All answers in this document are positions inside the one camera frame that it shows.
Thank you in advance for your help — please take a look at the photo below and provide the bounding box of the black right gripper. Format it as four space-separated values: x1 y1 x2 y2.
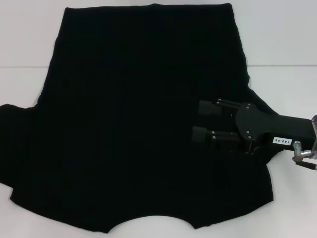
192 98 317 155

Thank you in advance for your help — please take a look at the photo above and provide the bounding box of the black shirt with FREE print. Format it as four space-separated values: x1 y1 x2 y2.
0 2 281 221

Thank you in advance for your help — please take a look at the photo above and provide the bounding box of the right gripper cable with plug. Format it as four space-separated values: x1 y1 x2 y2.
293 140 317 172

